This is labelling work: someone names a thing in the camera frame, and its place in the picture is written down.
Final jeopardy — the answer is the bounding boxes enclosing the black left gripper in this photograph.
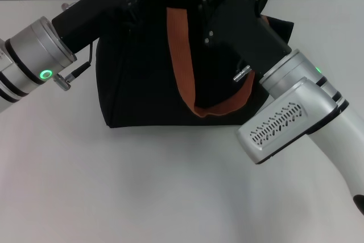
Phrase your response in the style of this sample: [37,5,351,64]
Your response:
[51,0,165,55]

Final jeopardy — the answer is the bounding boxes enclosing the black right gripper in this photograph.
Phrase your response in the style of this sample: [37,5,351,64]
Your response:
[196,0,293,75]

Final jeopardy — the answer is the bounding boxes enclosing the black food bag orange handles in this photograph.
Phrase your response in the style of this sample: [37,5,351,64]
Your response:
[96,0,295,129]

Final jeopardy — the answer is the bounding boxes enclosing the left gripper cable with connector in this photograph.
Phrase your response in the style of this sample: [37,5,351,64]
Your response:
[53,2,94,92]

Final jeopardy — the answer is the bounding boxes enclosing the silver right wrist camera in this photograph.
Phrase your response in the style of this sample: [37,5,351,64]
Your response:
[236,79,339,166]

